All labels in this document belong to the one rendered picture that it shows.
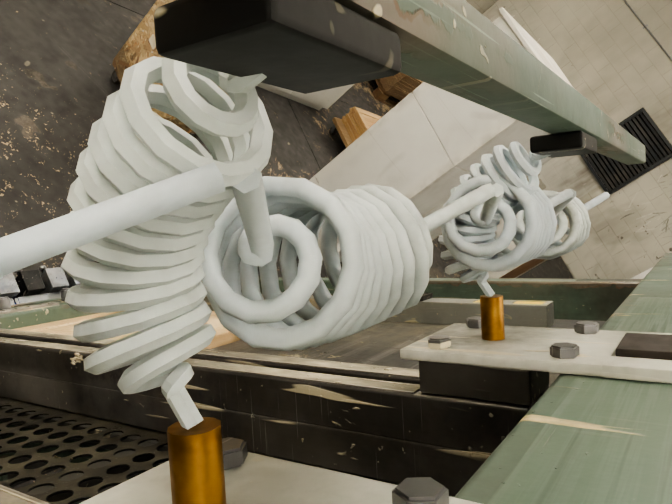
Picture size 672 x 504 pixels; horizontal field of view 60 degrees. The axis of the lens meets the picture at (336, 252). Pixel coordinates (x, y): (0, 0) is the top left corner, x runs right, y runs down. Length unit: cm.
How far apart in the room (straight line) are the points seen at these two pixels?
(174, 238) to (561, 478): 16
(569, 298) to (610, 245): 783
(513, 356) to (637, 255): 863
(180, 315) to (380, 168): 346
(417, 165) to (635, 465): 327
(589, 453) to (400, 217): 12
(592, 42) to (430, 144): 651
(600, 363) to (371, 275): 18
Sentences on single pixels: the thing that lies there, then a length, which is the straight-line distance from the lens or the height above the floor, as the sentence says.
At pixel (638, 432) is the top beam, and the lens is 29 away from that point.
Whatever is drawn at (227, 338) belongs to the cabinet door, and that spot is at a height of 131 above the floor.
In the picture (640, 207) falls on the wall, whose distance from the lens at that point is 904.
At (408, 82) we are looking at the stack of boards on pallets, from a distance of 660.
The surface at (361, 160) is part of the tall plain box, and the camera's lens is 371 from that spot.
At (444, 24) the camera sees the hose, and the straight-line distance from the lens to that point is 17.
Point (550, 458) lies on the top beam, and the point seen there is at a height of 190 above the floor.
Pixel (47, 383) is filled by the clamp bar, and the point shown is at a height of 136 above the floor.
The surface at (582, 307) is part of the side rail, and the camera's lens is 125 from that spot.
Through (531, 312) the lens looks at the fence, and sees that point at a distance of 102.
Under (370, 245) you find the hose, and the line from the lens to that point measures 22.
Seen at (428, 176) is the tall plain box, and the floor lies 93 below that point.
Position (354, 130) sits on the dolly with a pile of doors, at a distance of 501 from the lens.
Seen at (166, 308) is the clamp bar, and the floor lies 188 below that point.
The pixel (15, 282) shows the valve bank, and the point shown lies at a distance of 155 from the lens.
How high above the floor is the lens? 200
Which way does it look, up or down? 30 degrees down
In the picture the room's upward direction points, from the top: 53 degrees clockwise
